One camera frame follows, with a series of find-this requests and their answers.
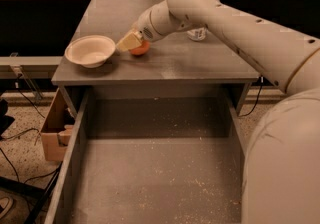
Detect white paper bowl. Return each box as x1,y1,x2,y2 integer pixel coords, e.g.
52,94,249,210
65,35,116,68

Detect black cables left floor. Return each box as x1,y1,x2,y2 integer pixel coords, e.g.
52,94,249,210
0,74,63,224

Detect brown cardboard box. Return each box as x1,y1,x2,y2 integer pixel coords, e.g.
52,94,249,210
40,90,75,161

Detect orange fruit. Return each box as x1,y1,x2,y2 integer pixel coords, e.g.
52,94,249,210
130,41,150,56

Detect clear plastic water bottle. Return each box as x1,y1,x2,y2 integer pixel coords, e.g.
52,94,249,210
187,27,207,42

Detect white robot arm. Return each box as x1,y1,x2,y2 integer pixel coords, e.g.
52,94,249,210
117,0,320,224

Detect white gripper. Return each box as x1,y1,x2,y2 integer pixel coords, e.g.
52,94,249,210
116,1,181,52

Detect grey open top drawer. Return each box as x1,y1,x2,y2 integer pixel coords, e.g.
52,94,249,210
45,89,244,224

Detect black power cable right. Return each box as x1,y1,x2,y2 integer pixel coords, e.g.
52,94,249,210
238,76,265,118

